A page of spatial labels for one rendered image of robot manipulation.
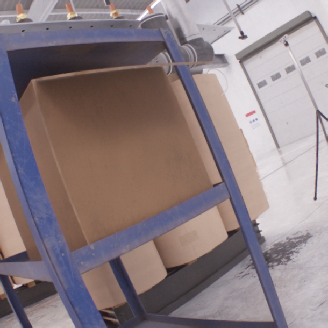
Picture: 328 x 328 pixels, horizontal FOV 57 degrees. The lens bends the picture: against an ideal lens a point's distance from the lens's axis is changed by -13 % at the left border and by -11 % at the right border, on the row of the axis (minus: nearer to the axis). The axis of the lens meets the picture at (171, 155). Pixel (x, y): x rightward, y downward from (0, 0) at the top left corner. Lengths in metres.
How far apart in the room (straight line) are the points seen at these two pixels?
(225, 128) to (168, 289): 0.92
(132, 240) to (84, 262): 0.09
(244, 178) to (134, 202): 1.38
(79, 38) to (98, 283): 0.94
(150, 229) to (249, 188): 1.39
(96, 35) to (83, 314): 0.49
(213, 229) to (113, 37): 1.17
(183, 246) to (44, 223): 1.12
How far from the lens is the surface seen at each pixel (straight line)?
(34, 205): 0.47
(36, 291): 3.06
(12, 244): 2.87
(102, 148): 0.56
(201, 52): 1.43
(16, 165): 0.48
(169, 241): 1.54
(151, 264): 1.40
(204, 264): 1.77
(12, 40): 0.58
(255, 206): 1.92
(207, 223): 1.62
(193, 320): 1.07
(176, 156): 0.65
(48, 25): 1.44
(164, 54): 1.33
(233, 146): 1.90
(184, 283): 1.67
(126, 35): 0.70
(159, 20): 1.38
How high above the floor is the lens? 0.59
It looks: 4 degrees up
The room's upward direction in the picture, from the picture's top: 22 degrees counter-clockwise
